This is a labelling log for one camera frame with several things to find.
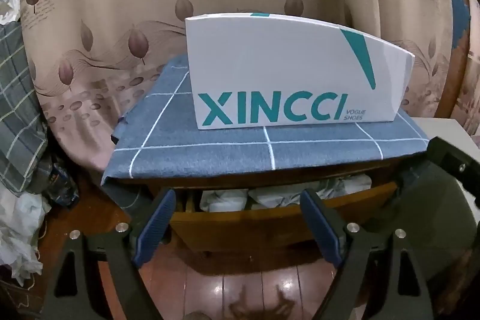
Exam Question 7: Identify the dark green trousers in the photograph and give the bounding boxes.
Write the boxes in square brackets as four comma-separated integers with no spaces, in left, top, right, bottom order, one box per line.
[375,162,474,281]

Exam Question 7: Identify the green plaid cloth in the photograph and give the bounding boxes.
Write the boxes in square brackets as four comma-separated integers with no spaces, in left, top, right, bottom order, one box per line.
[0,19,54,195]

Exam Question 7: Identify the wooden drawer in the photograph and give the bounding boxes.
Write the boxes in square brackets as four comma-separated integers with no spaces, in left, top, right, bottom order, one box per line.
[169,181,399,254]

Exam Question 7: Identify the blue checked cloth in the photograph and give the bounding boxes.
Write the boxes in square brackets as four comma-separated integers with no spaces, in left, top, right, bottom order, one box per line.
[100,54,431,216]

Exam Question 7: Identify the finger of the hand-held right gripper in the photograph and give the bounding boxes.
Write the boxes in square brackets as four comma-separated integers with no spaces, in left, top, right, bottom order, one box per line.
[427,136,480,208]

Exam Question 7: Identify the dark blue plastic bag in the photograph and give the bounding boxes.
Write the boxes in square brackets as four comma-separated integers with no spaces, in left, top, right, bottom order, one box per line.
[48,160,80,209]

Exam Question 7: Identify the white shoe box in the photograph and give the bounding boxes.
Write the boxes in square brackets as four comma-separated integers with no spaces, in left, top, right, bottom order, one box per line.
[185,12,415,129]

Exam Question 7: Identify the wooden bed frame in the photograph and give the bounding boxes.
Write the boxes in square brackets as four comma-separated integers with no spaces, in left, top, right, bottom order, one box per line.
[433,52,470,120]

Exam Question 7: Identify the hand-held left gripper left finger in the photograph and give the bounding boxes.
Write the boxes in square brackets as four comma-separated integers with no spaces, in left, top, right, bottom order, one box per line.
[45,189,177,320]

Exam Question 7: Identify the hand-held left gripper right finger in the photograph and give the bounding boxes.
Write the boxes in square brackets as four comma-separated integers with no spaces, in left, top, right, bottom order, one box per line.
[300,189,432,320]

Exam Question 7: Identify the white plastic bag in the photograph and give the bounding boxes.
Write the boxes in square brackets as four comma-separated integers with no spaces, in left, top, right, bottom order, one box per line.
[0,0,21,23]
[0,188,50,287]

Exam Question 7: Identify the blue cloth patch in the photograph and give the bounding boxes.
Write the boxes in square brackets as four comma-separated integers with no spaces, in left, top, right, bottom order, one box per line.
[449,0,472,56]

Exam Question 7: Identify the leaf print beige curtain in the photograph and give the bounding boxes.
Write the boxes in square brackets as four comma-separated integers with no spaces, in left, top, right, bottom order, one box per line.
[15,0,474,172]

